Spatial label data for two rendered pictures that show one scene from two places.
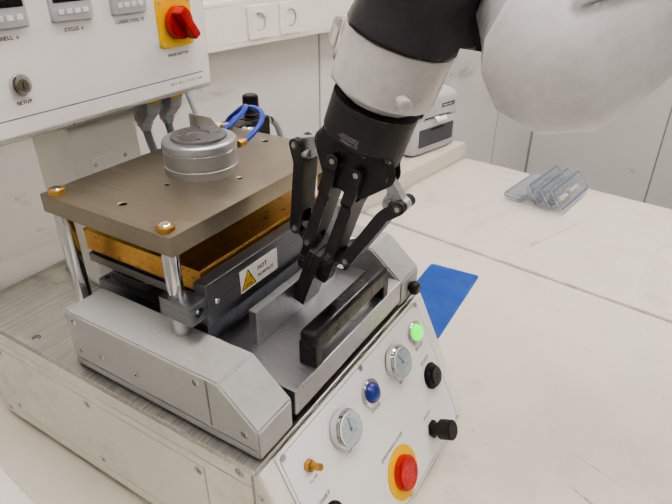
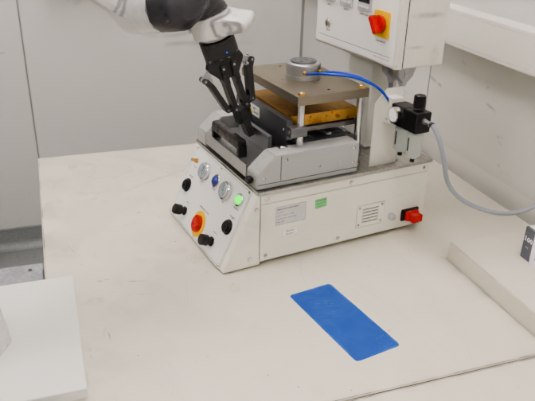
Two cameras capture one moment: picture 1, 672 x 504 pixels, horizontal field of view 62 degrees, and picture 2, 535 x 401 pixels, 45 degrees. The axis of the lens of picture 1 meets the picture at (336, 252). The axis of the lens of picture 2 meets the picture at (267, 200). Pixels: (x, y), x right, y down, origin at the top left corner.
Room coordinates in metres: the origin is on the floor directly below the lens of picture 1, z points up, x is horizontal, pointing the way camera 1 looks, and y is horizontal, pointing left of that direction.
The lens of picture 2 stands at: (1.24, -1.14, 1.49)
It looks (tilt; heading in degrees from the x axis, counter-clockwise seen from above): 26 degrees down; 120
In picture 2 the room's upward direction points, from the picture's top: 2 degrees clockwise
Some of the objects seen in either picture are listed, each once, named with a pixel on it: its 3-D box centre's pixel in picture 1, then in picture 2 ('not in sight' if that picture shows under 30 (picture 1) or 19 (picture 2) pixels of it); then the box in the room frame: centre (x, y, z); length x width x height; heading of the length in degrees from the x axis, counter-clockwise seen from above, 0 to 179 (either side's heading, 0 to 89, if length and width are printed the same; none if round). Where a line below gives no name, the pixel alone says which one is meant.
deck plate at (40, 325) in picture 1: (199, 298); (310, 149); (0.59, 0.17, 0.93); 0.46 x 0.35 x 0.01; 58
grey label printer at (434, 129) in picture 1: (405, 113); not in sight; (1.61, -0.20, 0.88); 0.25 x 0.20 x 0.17; 44
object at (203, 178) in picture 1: (197, 178); (318, 88); (0.61, 0.16, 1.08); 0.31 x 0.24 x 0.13; 148
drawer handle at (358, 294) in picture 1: (347, 310); (228, 138); (0.48, -0.01, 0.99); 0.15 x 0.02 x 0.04; 148
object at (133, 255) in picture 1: (212, 202); (302, 96); (0.58, 0.14, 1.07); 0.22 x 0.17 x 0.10; 148
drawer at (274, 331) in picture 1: (246, 287); (282, 137); (0.55, 0.10, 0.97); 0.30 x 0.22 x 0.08; 58
